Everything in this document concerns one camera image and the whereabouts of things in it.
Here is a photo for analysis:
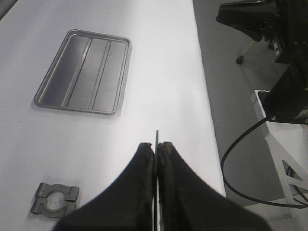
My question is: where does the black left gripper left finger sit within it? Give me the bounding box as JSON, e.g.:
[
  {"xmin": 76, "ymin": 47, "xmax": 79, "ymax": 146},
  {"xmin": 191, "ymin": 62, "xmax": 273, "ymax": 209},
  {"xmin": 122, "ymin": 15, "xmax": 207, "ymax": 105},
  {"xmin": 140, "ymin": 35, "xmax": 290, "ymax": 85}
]
[{"xmin": 53, "ymin": 142, "xmax": 154, "ymax": 231}]

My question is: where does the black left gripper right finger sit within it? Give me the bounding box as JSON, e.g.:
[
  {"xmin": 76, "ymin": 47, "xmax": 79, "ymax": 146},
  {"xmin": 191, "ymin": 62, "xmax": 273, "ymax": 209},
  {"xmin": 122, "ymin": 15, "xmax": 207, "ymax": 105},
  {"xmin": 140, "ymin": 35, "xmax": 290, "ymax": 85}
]
[{"xmin": 157, "ymin": 142, "xmax": 271, "ymax": 231}]

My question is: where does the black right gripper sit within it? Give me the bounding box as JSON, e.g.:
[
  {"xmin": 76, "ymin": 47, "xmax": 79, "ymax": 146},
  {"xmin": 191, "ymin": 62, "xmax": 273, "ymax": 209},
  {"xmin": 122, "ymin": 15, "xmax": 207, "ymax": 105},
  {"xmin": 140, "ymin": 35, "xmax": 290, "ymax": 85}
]
[{"xmin": 216, "ymin": 0, "xmax": 308, "ymax": 63}]

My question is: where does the green perforated circuit board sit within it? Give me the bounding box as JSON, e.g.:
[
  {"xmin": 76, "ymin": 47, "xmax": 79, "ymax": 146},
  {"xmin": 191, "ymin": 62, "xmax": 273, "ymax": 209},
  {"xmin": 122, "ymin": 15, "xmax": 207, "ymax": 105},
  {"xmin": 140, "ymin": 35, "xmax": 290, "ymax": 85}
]
[{"xmin": 153, "ymin": 130, "xmax": 160, "ymax": 231}]

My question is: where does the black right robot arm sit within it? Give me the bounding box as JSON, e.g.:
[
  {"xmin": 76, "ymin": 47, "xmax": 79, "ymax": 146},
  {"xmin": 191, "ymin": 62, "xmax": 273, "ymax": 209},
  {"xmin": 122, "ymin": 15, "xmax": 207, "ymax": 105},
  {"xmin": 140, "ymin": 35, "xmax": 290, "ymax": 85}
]
[{"xmin": 216, "ymin": 0, "xmax": 308, "ymax": 123}]

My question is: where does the silver metal tray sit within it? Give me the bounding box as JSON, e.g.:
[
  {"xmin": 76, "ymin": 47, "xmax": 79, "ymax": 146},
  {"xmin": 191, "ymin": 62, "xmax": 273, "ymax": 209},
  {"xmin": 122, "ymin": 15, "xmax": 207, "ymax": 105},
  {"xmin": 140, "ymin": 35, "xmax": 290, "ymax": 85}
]
[{"xmin": 34, "ymin": 29, "xmax": 131, "ymax": 115}]

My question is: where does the stand leg with caster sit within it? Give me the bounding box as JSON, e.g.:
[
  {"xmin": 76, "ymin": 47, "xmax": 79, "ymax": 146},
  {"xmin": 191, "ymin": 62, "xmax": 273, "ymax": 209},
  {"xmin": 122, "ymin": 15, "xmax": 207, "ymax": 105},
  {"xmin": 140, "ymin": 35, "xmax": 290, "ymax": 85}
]
[{"xmin": 236, "ymin": 40, "xmax": 257, "ymax": 64}]

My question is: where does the grey metal clamp block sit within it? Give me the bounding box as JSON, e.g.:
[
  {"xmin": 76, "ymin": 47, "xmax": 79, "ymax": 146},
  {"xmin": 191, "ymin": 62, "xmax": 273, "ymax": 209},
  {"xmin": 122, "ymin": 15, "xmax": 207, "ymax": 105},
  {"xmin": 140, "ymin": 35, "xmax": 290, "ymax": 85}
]
[{"xmin": 30, "ymin": 182, "xmax": 79, "ymax": 218}]

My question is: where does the black cable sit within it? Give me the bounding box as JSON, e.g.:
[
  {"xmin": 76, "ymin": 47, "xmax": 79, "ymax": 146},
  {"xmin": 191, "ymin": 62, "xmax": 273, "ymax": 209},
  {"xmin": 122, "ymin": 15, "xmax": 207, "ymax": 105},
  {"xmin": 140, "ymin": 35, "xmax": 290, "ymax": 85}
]
[{"xmin": 220, "ymin": 115, "xmax": 308, "ymax": 208}]

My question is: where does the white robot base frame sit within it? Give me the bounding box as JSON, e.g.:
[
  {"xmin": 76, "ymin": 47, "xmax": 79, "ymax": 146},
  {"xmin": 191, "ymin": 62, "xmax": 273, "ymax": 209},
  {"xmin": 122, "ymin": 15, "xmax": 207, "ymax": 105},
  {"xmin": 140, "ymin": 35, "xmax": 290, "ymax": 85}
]
[{"xmin": 251, "ymin": 90, "xmax": 308, "ymax": 205}]

